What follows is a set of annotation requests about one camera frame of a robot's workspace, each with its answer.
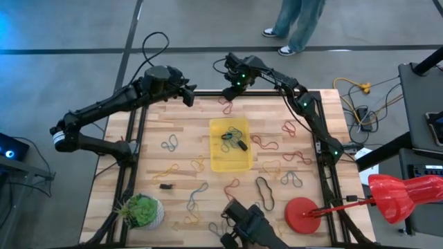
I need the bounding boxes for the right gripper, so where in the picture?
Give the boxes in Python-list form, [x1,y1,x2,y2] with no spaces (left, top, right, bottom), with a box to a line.
[221,52,260,102]

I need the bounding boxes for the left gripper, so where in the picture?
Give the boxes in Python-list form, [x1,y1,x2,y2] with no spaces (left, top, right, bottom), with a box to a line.
[152,65,198,108]

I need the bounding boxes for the red rubber band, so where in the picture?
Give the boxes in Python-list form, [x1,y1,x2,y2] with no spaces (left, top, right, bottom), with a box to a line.
[223,178,241,202]
[250,134,280,151]
[281,120,298,138]
[282,150,313,166]
[217,96,234,116]

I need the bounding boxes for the thin black rubber band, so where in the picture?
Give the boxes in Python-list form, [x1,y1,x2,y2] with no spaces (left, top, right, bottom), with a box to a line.
[255,176,276,212]

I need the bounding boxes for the yellow plastic bin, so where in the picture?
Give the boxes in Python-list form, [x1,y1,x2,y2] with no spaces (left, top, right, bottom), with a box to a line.
[208,117,255,174]

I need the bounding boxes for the person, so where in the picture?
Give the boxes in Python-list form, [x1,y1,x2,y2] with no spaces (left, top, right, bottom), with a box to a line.
[262,0,327,57]

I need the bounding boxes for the green plant in white pot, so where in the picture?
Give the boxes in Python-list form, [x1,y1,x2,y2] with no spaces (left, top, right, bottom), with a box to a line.
[113,192,165,231]

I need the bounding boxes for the red desk lamp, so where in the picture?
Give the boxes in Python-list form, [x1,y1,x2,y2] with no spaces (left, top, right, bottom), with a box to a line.
[284,174,443,235]

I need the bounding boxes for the white paper sheet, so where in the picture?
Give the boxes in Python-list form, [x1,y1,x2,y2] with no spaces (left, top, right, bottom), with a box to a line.
[353,147,381,187]

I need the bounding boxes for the black metal beam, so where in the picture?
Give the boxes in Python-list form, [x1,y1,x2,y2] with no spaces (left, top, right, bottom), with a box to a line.
[355,131,413,173]

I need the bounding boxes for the black device with blue light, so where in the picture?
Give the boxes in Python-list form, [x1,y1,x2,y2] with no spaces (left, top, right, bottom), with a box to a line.
[0,132,31,163]

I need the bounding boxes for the dark metal stand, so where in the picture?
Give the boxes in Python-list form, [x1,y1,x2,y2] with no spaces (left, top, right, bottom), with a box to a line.
[0,154,57,208]

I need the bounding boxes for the black box with control panel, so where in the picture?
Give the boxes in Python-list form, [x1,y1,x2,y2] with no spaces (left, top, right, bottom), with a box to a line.
[397,147,443,237]

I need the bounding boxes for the black pole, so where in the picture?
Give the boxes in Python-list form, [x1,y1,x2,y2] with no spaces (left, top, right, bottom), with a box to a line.
[413,46,443,77]

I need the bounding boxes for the tablet with dark screen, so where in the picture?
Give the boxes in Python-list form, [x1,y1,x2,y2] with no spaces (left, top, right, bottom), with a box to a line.
[424,111,443,147]

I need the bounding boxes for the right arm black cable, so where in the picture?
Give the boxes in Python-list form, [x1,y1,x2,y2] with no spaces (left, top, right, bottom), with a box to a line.
[212,57,230,75]

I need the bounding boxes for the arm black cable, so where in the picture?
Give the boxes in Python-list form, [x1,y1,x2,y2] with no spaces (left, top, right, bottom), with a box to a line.
[212,57,230,75]
[128,31,171,87]

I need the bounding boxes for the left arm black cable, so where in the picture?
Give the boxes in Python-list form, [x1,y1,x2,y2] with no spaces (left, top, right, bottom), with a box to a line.
[128,31,171,87]

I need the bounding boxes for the black floor cables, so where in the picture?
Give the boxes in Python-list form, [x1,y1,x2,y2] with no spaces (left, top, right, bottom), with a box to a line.
[341,82,404,148]

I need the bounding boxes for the yellow extension cord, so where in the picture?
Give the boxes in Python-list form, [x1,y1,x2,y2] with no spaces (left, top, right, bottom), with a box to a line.
[332,77,405,127]

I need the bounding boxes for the black handheld camera rig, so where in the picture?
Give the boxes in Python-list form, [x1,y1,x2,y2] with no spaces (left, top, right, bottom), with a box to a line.
[219,198,290,249]

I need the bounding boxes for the thin black cable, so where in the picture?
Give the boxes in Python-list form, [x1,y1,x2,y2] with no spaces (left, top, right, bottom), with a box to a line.
[13,136,53,199]

